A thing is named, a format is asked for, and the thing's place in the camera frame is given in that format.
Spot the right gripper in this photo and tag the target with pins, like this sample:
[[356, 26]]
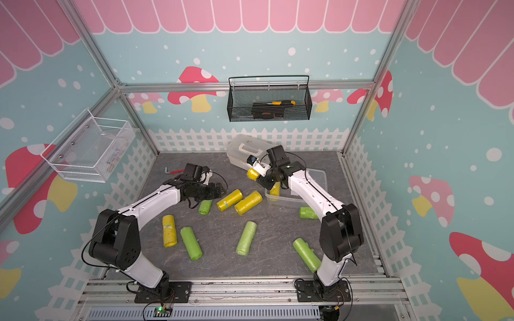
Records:
[[264, 182]]

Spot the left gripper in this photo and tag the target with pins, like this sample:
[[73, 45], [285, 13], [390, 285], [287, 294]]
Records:
[[211, 194]]

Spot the clear plastic storage box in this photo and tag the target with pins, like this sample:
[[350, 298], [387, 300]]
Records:
[[302, 194]]

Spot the yellow roll with blue label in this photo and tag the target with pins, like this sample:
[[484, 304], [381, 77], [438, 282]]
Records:
[[253, 174]]

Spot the yellow roll under left arm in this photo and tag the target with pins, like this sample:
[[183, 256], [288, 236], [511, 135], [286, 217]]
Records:
[[169, 231]]

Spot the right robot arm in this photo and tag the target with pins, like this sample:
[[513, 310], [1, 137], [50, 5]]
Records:
[[341, 232]]

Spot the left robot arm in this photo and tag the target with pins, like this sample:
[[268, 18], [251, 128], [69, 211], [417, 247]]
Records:
[[116, 240]]

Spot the green roll upper left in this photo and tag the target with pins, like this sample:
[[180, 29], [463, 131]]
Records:
[[205, 207]]

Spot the green roll under right gripper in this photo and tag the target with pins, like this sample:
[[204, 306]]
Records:
[[307, 213]]

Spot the green roll lower left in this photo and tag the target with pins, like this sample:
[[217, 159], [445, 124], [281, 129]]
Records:
[[191, 243]]

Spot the light green roll centre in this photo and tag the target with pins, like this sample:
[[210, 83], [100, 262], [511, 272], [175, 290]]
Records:
[[246, 239]]

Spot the green roll lower right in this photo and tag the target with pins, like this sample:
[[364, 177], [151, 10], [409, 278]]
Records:
[[307, 254]]

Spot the black tool in basket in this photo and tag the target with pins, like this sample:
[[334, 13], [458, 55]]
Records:
[[267, 111]]

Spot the yellow black screwdriver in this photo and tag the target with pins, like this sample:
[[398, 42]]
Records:
[[280, 103]]

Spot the small circuit board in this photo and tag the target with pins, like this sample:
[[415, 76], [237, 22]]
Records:
[[162, 312]]

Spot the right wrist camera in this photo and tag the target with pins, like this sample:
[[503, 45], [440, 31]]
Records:
[[257, 165]]

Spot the red handled hex key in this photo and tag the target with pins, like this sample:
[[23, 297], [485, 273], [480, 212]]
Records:
[[170, 172]]

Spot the white lidded case with handle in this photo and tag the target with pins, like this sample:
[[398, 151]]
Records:
[[242, 146]]

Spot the black wire mesh basket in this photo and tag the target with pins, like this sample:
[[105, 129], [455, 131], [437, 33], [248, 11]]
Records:
[[244, 91]]

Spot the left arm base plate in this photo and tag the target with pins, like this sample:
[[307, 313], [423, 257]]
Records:
[[171, 292]]

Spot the white wire basket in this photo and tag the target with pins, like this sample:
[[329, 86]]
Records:
[[89, 148]]

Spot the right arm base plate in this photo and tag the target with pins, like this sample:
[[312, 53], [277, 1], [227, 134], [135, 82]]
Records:
[[314, 291]]

